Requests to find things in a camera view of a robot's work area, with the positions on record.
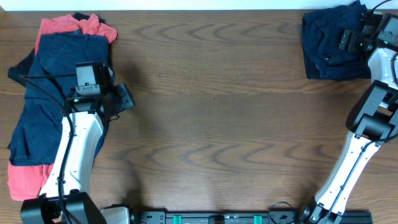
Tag navy garment on pile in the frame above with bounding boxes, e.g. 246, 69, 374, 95
8, 32, 109, 166

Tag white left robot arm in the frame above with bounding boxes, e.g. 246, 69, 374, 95
21, 83, 135, 223

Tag navy blue shorts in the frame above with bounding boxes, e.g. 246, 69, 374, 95
302, 1, 371, 81

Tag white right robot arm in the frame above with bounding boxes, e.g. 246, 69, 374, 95
295, 11, 397, 223

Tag black folded garment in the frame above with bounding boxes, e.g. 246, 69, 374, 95
303, 52, 320, 80

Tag coral red garment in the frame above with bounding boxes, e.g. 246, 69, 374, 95
7, 14, 118, 201

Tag black garment under pile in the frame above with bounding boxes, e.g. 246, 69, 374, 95
7, 12, 118, 87

